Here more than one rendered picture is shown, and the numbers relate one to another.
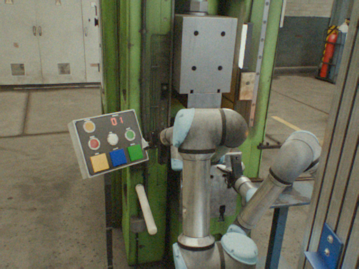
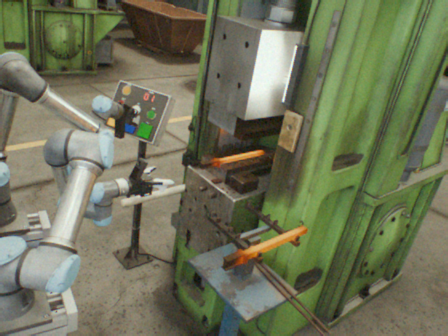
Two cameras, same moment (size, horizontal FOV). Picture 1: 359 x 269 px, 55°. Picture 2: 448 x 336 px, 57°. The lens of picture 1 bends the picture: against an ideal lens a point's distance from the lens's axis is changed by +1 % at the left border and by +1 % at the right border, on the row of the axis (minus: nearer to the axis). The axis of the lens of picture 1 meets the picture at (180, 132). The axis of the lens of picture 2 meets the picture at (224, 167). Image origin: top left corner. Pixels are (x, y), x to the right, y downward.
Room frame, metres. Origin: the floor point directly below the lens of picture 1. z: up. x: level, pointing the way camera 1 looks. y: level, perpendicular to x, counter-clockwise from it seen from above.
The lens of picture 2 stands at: (1.02, -1.80, 1.89)
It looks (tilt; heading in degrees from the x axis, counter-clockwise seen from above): 26 degrees down; 62
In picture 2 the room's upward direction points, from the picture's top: 11 degrees clockwise
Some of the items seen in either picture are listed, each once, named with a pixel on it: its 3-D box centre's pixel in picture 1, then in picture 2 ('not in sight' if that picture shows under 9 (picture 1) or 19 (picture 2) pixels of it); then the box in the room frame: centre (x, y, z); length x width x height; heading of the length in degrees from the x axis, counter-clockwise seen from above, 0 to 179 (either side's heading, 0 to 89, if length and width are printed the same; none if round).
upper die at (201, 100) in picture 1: (193, 92); (253, 114); (2.06, -0.07, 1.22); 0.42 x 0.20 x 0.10; 16
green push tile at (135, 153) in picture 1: (134, 152); (145, 130); (1.59, 0.23, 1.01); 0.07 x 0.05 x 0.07; 131
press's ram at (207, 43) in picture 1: (202, 51); (269, 69); (2.07, -0.11, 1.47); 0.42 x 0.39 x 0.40; 16
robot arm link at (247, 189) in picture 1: (251, 195); (103, 192); (1.28, -0.32, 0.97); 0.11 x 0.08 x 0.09; 16
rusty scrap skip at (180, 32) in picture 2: not in sight; (164, 30); (3.68, 6.84, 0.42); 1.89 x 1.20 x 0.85; 111
